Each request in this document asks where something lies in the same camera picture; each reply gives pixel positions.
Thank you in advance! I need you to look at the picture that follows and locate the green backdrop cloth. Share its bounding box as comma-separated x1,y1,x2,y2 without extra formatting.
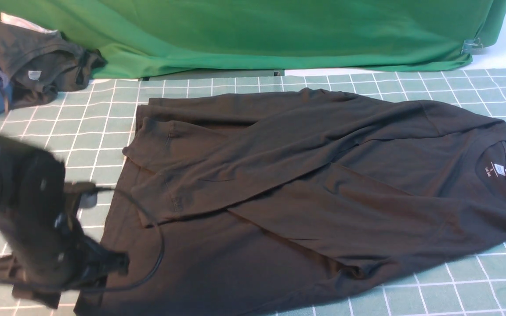
0,0,506,79

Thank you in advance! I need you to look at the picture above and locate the dark gray crumpled shirt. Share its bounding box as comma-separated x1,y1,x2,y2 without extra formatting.
0,22,107,110

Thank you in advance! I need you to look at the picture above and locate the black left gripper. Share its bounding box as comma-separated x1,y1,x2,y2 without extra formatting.
0,182,130,310

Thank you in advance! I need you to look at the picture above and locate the green checkered tablecloth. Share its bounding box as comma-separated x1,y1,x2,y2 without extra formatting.
0,68,506,316

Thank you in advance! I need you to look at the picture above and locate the dark gray long-sleeve top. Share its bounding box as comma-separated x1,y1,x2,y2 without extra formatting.
74,88,506,316

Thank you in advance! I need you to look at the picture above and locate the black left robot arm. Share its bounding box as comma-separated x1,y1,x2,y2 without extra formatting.
0,135,129,309

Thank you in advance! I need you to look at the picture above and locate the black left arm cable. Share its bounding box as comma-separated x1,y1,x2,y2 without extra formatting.
0,187,166,294

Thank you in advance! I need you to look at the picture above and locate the metal binder clip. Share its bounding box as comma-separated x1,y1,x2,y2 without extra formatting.
460,38,484,55

